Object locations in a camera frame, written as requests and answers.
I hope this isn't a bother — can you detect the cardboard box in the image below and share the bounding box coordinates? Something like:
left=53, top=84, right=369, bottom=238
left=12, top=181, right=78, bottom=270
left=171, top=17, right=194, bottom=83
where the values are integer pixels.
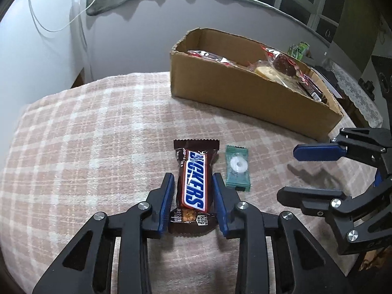
left=170, top=29, right=343, bottom=140

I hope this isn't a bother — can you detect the white cable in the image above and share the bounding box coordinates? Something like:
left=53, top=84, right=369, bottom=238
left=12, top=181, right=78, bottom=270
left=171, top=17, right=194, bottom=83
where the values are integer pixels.
left=26, top=0, right=100, bottom=33

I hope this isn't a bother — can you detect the red zip snack bag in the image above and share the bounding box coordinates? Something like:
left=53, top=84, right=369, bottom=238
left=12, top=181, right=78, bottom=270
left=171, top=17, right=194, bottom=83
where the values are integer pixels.
left=261, top=46, right=306, bottom=83

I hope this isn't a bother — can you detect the teal mint candy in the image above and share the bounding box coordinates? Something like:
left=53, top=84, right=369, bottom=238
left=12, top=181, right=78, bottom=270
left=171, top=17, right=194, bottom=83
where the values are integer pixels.
left=225, top=145, right=250, bottom=192

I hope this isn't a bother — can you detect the pink plaid tablecloth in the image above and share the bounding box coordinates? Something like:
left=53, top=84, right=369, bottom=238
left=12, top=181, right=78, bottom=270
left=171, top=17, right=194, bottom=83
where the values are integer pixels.
left=1, top=72, right=375, bottom=293

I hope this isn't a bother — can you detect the small red candy bag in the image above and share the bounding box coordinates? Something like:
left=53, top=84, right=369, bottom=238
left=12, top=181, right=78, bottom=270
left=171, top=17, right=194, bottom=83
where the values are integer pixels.
left=187, top=50, right=236, bottom=66

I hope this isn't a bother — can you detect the clear wrapped cracker pack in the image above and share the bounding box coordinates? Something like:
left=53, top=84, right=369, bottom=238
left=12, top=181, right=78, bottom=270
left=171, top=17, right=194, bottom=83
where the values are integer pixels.
left=253, top=61, right=308, bottom=96

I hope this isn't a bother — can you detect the green tissue box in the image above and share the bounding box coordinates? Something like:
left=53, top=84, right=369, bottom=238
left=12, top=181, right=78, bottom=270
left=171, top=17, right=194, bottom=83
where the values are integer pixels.
left=287, top=41, right=310, bottom=61

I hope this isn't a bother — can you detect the white lace cloth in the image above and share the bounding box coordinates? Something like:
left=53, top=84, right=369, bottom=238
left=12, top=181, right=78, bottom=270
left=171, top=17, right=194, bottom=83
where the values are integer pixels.
left=322, top=59, right=383, bottom=128

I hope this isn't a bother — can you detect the Snickers bar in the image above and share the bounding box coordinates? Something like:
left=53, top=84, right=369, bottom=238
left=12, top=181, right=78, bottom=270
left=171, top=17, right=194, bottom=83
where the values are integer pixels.
left=301, top=74, right=328, bottom=104
left=169, top=139, right=220, bottom=236

